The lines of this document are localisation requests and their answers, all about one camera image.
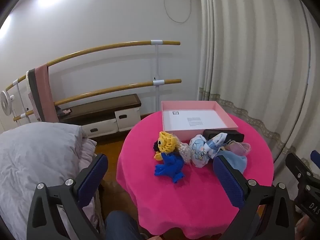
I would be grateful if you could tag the light blue fleece hat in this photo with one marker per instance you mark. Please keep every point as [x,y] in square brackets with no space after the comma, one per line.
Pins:
[235,161]

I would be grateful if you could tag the round pink table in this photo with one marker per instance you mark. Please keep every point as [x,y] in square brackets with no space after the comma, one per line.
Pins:
[155,200]

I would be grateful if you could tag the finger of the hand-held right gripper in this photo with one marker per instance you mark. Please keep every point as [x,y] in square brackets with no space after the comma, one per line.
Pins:
[297,166]
[316,158]

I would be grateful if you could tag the black case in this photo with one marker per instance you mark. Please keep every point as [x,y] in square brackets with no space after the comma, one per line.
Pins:
[237,136]

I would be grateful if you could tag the pink towel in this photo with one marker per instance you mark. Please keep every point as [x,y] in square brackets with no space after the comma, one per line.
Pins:
[45,92]

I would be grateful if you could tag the dark wood storage bench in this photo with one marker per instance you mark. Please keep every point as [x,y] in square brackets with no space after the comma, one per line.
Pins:
[105,110]

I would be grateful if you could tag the small pink grey cloth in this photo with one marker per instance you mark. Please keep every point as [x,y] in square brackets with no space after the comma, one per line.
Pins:
[63,111]

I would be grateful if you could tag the dark navy knitted item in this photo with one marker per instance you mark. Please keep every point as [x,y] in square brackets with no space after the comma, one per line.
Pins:
[157,147]

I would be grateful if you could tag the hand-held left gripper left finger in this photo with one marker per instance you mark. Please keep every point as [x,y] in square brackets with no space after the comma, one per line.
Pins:
[92,177]

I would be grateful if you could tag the white barre stand with base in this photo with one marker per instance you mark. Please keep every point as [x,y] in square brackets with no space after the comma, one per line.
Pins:
[157,65]

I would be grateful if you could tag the yellow blue crochet doll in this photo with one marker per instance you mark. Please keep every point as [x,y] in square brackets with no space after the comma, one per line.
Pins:
[168,160]

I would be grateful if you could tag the white electric fan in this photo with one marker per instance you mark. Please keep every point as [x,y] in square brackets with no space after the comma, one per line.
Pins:
[5,102]

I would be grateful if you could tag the clear bag of white beads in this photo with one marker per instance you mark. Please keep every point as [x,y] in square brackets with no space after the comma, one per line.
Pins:
[184,153]

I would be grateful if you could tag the cream curtain with lace trim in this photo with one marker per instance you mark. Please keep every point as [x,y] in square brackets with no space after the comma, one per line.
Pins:
[250,55]

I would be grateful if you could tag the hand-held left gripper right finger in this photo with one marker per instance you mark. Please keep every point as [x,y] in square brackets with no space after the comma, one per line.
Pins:
[228,180]

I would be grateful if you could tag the pink cardboard box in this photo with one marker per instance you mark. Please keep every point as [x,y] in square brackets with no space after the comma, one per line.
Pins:
[192,121]

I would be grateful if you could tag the person's jeans leg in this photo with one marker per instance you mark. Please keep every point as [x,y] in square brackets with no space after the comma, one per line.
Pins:
[122,226]

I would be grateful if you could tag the grey quilt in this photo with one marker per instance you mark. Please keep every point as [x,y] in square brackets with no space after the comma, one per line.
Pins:
[32,155]

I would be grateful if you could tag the long wooden barre rail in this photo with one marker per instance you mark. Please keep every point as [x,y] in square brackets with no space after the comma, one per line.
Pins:
[100,48]

